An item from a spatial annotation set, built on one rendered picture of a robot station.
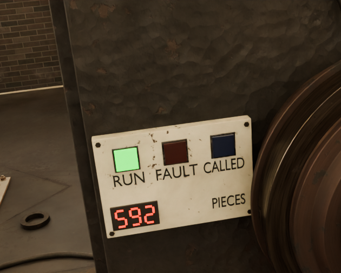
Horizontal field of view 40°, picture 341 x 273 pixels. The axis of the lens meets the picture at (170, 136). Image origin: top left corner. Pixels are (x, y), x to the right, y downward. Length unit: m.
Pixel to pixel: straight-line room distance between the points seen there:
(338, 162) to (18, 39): 6.31
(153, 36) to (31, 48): 6.09
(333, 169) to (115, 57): 0.36
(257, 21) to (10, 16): 6.12
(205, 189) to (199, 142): 0.09
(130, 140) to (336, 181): 0.31
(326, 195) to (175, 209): 0.26
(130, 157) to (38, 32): 6.05
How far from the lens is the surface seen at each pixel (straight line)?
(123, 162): 0.75
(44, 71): 6.84
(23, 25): 6.77
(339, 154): 0.68
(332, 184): 0.68
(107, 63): 0.73
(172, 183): 0.78
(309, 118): 0.66
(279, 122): 0.72
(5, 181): 3.88
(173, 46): 0.74
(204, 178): 0.79
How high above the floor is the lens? 1.49
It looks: 20 degrees down
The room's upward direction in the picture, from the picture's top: 6 degrees counter-clockwise
